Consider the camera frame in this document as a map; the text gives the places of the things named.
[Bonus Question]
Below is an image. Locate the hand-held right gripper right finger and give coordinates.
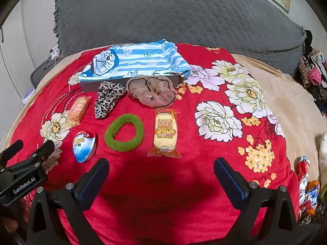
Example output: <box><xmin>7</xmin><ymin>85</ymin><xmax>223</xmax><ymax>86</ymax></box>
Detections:
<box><xmin>213</xmin><ymin>158</ymin><xmax>299</xmax><ymax>245</ymax></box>

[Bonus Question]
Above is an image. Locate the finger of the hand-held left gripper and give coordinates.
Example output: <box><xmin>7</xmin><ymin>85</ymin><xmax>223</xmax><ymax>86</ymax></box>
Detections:
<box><xmin>5</xmin><ymin>140</ymin><xmax>55</xmax><ymax>175</ymax></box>
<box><xmin>0</xmin><ymin>139</ymin><xmax>24</xmax><ymax>162</ymax></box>

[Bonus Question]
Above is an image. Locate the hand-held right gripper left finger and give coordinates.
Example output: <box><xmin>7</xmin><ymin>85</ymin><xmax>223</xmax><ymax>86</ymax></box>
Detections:
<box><xmin>27</xmin><ymin>158</ymin><xmax>110</xmax><ymax>245</ymax></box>

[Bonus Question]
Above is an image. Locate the blue white egg toy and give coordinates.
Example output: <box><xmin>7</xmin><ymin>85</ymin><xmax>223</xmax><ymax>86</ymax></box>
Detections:
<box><xmin>73</xmin><ymin>130</ymin><xmax>97</xmax><ymax>163</ymax></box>

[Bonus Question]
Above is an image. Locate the green fuzzy scrunchie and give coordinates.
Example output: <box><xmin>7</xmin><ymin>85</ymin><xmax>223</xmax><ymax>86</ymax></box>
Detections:
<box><xmin>105</xmin><ymin>114</ymin><xmax>144</xmax><ymax>151</ymax></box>

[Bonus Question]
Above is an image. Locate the orange snack packet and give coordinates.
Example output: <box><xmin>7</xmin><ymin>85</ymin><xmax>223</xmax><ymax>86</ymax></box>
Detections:
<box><xmin>67</xmin><ymin>96</ymin><xmax>92</xmax><ymax>123</ymax></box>

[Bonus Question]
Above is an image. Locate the yellow cake snack packet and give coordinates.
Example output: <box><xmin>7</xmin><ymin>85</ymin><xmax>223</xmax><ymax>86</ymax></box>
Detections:
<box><xmin>148</xmin><ymin>108</ymin><xmax>182</xmax><ymax>158</ymax></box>

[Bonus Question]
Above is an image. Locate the grey box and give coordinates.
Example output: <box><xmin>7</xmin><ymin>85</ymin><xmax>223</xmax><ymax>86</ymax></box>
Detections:
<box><xmin>79</xmin><ymin>75</ymin><xmax>186</xmax><ymax>92</ymax></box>

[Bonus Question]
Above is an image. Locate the leopard print scrunchie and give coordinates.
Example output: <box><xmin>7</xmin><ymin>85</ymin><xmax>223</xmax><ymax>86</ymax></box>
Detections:
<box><xmin>94</xmin><ymin>81</ymin><xmax>127</xmax><ymax>119</ymax></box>

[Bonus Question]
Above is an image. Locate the beige sheer scrunchie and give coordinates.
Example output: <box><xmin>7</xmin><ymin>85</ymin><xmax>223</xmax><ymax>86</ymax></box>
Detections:
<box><xmin>126</xmin><ymin>76</ymin><xmax>178</xmax><ymax>108</ymax></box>

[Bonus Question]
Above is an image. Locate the person's left hand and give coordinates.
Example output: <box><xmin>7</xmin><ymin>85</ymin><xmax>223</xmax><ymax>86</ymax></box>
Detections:
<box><xmin>0</xmin><ymin>216</ymin><xmax>19</xmax><ymax>235</ymax></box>

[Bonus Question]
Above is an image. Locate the purple lidded container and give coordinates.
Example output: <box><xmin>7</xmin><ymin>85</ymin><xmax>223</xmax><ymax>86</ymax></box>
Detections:
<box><xmin>22</xmin><ymin>87</ymin><xmax>36</xmax><ymax>105</ymax></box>

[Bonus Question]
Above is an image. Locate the red floral blanket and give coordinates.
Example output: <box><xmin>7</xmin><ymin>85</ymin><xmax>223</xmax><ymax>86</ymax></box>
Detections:
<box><xmin>5</xmin><ymin>43</ymin><xmax>300</xmax><ymax>245</ymax></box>

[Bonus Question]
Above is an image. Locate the red white snack packet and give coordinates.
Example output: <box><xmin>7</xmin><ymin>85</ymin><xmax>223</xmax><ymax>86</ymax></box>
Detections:
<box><xmin>296</xmin><ymin>156</ymin><xmax>311</xmax><ymax>184</ymax></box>

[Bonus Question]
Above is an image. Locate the grey chair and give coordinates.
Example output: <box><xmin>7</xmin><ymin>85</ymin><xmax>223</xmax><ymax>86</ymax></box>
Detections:
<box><xmin>30</xmin><ymin>56</ymin><xmax>64</xmax><ymax>87</ymax></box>

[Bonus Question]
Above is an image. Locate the white wardrobe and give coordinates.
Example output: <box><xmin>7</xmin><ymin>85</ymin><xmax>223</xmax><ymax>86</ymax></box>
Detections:
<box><xmin>0</xmin><ymin>0</ymin><xmax>60</xmax><ymax>143</ymax></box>

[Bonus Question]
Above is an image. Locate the blue striped cartoon cloth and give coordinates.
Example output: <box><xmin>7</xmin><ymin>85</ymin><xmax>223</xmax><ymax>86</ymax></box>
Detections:
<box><xmin>78</xmin><ymin>39</ymin><xmax>191</xmax><ymax>82</ymax></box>

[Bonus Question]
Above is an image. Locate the pile of clothes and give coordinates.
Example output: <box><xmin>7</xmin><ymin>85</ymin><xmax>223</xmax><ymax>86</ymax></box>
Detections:
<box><xmin>296</xmin><ymin>29</ymin><xmax>327</xmax><ymax>115</ymax></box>

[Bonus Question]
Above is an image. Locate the grey quilted pillow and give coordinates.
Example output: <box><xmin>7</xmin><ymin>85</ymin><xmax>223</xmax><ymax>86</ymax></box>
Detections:
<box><xmin>53</xmin><ymin>0</ymin><xmax>307</xmax><ymax>76</ymax></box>

